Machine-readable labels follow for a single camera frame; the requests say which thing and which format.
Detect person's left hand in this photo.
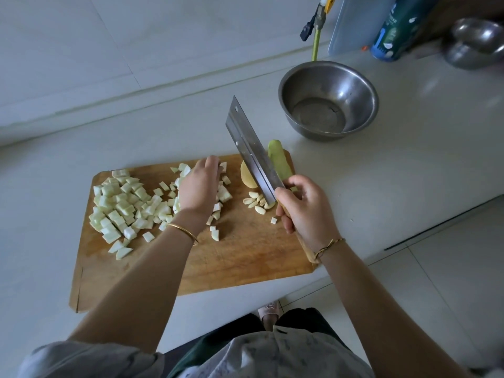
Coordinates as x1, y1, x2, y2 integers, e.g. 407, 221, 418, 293
175, 155, 222, 229

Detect person's right hand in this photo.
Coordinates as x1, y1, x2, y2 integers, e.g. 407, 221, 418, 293
273, 174, 341, 255

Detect pile of white diced vegetable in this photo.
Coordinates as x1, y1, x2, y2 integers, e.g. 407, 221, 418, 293
157, 160, 234, 243

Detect peeled yellow potato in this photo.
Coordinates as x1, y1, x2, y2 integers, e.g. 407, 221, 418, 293
239, 160, 259, 191

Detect pile of garlic cloves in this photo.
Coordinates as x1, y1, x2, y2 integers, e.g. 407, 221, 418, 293
241, 185, 302, 226

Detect peeled green cucumber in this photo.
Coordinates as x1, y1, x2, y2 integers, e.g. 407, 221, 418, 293
267, 138, 295, 186

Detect cleaver with wooden handle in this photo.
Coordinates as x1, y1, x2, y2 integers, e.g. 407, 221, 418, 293
225, 95, 318, 266

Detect pale green cabbage vegetable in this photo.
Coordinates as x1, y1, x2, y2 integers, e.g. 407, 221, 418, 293
88, 169, 176, 260

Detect person's left forearm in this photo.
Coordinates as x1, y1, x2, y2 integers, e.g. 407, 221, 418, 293
67, 220, 198, 355

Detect person's right forearm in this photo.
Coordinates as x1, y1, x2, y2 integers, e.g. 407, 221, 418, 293
317, 241, 474, 378

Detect person's right foot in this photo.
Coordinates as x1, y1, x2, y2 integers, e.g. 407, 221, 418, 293
257, 300, 285, 332

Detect gold bangle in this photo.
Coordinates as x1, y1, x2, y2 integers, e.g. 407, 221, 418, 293
167, 223, 201, 246

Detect wooden cutting board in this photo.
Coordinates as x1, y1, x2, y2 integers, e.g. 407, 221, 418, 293
68, 150, 321, 314

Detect deep stainless steel bowl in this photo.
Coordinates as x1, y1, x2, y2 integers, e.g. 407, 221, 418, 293
278, 60, 380, 142

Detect white patterned garment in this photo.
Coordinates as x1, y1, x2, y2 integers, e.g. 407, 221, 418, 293
16, 325, 375, 378

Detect dark green trousers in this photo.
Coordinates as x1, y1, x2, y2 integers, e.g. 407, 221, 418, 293
161, 307, 348, 378

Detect light blue plastic board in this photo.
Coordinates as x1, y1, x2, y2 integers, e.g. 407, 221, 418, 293
327, 0, 397, 58

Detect dark green bottle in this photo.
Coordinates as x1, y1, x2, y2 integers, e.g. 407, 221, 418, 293
371, 0, 439, 63

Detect shallow stainless steel bowl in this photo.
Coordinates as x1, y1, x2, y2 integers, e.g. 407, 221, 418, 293
440, 17, 504, 71

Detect braided cord bracelet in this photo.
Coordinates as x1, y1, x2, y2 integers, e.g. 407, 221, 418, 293
312, 237, 347, 265

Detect wall tap with hose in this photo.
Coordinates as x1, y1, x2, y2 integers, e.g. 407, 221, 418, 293
299, 4, 327, 43

